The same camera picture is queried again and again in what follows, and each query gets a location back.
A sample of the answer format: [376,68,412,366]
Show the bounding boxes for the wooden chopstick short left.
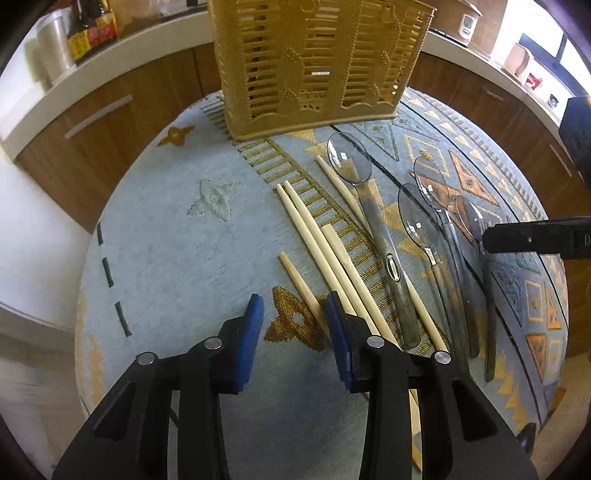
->
[279,251,329,338]

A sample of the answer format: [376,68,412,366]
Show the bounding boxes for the dark soy sauce bottle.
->
[67,1,92,65]

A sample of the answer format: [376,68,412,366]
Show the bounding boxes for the clear spoon with oval logo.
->
[327,132,421,349]

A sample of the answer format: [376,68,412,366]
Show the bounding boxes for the steel canister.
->
[36,9,75,85]

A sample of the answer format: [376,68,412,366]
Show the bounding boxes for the tan plastic utensil basket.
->
[207,0,436,140]

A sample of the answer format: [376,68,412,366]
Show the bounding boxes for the pink cup on counter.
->
[502,43,532,82]

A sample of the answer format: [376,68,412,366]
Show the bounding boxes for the wooden chopstick thick middle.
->
[321,224,423,471]

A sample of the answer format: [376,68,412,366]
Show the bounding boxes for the red label sauce bottle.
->
[85,0,117,48]

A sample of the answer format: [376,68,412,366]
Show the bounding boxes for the patterned grey table mat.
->
[75,89,569,479]

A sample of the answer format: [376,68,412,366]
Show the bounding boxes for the wooden chopstick long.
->
[276,184,346,309]
[283,180,380,335]

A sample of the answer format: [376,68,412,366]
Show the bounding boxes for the wooden chopstick long left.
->
[276,184,346,309]

